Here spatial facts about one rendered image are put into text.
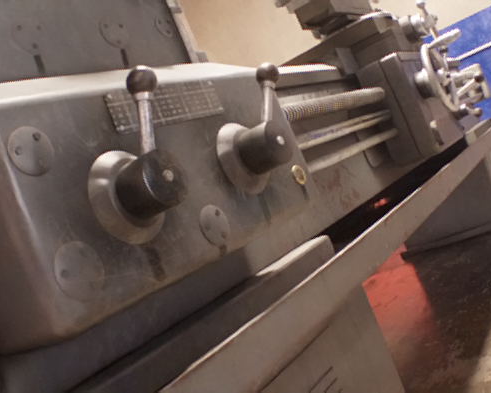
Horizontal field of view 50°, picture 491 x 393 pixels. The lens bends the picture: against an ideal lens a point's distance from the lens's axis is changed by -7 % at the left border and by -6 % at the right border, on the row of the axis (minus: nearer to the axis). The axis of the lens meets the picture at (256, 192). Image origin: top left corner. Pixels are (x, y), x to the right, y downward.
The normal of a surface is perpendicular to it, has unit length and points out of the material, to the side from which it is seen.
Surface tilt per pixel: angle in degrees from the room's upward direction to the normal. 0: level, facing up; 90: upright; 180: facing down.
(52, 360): 90
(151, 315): 90
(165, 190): 90
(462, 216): 90
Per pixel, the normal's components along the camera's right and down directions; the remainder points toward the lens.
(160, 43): 0.76, -0.32
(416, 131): -0.52, 0.22
